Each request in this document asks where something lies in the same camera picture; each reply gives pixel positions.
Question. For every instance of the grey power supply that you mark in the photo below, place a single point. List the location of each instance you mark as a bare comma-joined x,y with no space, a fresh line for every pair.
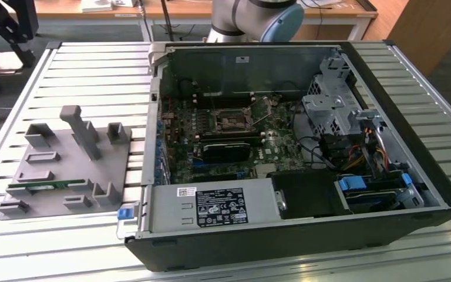
164,211

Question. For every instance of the blue case latch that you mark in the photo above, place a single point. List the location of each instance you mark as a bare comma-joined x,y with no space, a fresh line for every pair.
126,214

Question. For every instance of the blue disk carrier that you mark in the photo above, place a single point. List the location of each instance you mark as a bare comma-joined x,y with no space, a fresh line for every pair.
352,184

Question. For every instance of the black installed RAM stick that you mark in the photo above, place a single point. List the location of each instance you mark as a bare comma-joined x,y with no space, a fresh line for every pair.
230,135

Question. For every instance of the green RAM stick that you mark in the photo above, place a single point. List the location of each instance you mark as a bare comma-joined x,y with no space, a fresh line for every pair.
59,184

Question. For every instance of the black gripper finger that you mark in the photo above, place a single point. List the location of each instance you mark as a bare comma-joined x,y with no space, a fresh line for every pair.
25,51

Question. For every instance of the small silver heatsink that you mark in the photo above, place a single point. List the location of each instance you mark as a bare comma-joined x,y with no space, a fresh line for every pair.
266,171

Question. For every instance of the white flat box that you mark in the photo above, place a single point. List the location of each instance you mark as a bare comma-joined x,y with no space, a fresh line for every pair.
97,6

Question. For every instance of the white device on desk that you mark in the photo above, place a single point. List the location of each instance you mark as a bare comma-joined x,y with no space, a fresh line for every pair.
126,3

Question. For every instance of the wooden desk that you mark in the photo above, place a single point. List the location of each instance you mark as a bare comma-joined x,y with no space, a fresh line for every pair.
328,16

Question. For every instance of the blue plastic clip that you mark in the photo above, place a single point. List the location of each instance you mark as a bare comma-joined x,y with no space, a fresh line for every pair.
407,180

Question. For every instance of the green motherboard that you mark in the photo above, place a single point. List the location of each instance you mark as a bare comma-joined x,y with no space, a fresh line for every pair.
281,147

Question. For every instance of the grey parts rack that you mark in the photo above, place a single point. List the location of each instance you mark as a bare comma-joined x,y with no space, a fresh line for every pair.
73,164

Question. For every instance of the black graphics card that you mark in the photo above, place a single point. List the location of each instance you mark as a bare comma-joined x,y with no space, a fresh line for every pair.
226,152

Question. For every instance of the thin metal locking lever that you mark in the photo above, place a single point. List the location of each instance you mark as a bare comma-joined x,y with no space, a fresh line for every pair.
264,118

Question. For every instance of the black plastic shroud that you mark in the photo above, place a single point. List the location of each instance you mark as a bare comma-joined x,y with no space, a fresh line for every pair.
308,194

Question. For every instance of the small white case sticker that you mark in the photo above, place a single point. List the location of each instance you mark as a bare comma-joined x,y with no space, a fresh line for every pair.
244,59

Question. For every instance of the silver metal disk cage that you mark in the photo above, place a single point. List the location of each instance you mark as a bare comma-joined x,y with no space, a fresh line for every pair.
329,111

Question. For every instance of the black PC case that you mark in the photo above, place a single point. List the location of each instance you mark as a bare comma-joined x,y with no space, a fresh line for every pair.
249,252

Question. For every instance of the CPU socket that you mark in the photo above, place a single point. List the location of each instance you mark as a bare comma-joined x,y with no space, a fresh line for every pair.
234,120

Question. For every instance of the wooden cabinet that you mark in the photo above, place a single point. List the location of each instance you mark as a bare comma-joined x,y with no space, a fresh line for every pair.
433,32

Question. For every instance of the black power supply label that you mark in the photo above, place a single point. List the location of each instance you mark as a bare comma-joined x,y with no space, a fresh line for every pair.
222,208

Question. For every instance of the white barcode sticker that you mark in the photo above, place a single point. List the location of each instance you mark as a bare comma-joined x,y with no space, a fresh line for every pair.
186,192

